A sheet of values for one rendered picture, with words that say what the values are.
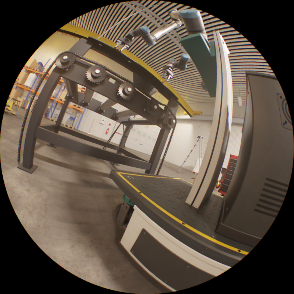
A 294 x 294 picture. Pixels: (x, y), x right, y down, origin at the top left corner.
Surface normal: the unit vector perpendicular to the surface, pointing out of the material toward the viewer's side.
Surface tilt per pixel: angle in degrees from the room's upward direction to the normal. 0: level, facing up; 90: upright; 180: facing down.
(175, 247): 90
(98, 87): 90
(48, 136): 90
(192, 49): 180
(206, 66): 180
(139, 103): 90
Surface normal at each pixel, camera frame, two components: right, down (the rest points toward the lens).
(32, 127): 0.58, 0.19
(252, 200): -0.68, -0.27
